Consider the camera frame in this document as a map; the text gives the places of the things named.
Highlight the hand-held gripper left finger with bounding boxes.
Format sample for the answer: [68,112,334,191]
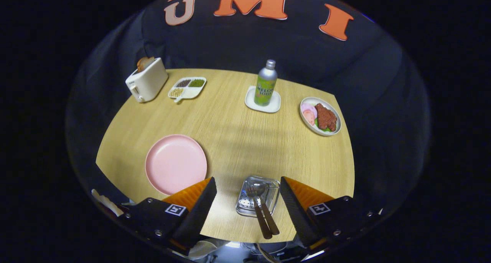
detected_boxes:
[122,177,217,256]

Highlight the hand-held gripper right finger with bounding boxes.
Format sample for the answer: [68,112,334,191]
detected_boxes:
[280,176,384,252]

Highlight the spoon with wooden handle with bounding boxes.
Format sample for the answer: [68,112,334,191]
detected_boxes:
[251,182,280,236]

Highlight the fork with wooden handle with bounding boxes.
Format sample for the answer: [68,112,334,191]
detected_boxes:
[245,185,273,240]

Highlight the pink round plate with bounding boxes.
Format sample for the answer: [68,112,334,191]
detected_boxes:
[145,134,208,196]

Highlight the white round food bowl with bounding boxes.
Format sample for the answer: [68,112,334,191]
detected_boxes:
[300,97,342,137]

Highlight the white elongated object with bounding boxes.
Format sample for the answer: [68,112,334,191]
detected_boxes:
[91,189,124,217]

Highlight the red meat piece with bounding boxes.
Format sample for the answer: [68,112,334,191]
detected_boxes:
[315,103,338,132]

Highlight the pink ham slices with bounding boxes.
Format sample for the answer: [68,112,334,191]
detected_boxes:
[301,103,318,126]

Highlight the white divided snack dish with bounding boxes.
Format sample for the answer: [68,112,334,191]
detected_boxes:
[168,76,207,103]

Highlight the white square coaster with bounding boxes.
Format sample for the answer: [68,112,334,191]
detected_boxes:
[245,86,281,114]

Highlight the green soda bottle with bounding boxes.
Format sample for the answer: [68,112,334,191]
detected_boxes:
[254,60,278,107]

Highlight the white toaster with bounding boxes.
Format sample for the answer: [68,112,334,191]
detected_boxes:
[125,57,169,103]

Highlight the brown toast slice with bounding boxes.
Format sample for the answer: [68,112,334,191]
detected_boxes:
[137,56,155,73]

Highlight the black backdrop cloth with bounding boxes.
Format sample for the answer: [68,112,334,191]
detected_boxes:
[65,0,432,225]

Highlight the metal wire cutlery basket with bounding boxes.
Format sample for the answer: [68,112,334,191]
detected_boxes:
[236,175,281,218]

